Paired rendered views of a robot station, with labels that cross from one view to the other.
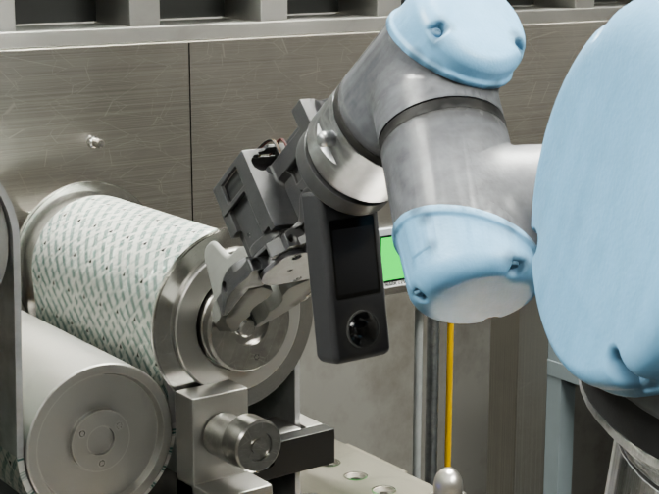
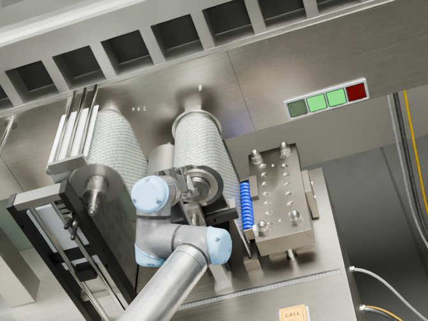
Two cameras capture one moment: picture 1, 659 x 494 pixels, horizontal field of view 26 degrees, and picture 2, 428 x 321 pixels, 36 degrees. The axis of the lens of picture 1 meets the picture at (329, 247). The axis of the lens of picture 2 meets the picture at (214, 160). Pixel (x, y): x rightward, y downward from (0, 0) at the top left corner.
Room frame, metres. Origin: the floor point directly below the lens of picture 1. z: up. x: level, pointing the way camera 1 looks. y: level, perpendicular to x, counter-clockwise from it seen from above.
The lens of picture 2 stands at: (0.22, -1.03, 2.32)
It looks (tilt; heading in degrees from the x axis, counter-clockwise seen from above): 36 degrees down; 49
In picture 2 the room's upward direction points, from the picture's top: 23 degrees counter-clockwise
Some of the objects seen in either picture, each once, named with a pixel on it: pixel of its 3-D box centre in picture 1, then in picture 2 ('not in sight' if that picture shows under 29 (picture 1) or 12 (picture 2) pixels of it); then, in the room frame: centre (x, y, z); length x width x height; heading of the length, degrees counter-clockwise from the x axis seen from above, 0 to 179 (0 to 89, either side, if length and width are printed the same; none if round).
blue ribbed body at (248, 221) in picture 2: not in sight; (246, 206); (1.22, 0.08, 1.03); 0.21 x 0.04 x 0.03; 36
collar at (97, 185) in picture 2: not in sight; (95, 191); (0.91, 0.26, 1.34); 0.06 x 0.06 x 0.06; 36
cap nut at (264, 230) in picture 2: not in sight; (262, 227); (1.15, -0.04, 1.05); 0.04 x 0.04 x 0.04
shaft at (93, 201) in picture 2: not in sight; (93, 206); (0.86, 0.23, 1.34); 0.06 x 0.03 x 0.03; 36
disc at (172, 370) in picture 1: (234, 319); (195, 185); (1.08, 0.07, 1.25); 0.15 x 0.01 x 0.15; 126
